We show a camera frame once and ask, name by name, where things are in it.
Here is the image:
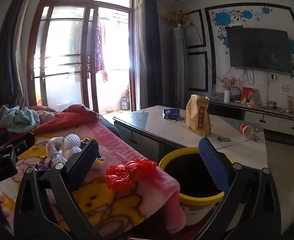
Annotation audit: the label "red paper cup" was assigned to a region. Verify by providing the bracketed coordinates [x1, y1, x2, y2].
[240, 124, 254, 138]

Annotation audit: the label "dark grey curtain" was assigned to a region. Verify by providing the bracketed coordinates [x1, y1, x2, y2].
[0, 0, 35, 105]

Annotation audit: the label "pink printed blanket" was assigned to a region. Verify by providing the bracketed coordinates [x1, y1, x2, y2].
[0, 120, 187, 233]

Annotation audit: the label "dark blue curtain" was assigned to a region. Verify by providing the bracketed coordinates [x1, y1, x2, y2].
[144, 0, 162, 110]

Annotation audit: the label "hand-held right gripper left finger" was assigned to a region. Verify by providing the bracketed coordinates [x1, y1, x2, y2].
[14, 139, 105, 240]

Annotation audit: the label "crumpled snack packet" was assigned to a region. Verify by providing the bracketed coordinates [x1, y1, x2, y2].
[46, 137, 68, 167]

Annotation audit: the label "wall television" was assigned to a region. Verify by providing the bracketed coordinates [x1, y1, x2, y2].
[226, 26, 294, 74]

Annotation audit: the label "red quilt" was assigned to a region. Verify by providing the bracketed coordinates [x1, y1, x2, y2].
[0, 104, 104, 137]

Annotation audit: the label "round desk ornament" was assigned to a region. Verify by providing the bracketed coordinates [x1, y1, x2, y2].
[229, 86, 241, 103]

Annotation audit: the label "dark blue sofa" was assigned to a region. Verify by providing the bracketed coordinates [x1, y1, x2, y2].
[101, 114, 122, 138]

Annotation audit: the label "brown paper bag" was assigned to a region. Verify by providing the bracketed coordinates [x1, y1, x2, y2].
[186, 94, 211, 137]

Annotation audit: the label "red plastic bag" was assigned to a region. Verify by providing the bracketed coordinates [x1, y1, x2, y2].
[105, 159, 159, 193]

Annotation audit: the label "hanging clothes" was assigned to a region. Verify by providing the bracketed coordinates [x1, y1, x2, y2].
[93, 12, 110, 83]

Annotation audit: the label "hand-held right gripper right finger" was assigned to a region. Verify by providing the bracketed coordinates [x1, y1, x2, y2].
[187, 137, 282, 240]

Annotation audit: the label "colourful painting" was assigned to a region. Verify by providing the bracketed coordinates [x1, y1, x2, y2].
[241, 87, 260, 105]

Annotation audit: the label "white foam fruit net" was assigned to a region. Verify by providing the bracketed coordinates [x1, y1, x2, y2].
[62, 134, 87, 155]

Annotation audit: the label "standing air conditioner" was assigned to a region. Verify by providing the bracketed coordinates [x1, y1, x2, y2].
[171, 27, 187, 109]

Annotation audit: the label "red flower branches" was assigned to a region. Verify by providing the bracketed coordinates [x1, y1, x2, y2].
[219, 76, 239, 91]

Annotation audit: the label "yellow artificial flowers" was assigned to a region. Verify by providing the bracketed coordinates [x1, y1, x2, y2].
[162, 10, 190, 26]

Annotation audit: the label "yellow trash bin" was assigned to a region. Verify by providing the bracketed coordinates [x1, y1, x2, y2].
[158, 147, 234, 205]

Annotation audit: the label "blue packet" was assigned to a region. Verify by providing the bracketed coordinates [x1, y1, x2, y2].
[163, 108, 181, 119]

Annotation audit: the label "white television cabinet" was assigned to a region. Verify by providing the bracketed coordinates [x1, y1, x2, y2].
[208, 99, 294, 148]

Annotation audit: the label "wooden balcony door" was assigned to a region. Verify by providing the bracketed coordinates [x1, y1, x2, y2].
[27, 0, 137, 113]

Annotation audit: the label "light blue clothing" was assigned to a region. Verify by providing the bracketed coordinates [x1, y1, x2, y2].
[0, 105, 41, 133]

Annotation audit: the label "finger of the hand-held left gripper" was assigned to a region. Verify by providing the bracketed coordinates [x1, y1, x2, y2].
[2, 132, 35, 154]

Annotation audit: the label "coffee table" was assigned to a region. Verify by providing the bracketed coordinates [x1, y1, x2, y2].
[113, 105, 269, 173]

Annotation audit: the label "blue flower wall decal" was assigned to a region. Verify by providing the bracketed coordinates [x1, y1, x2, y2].
[211, 5, 294, 80]

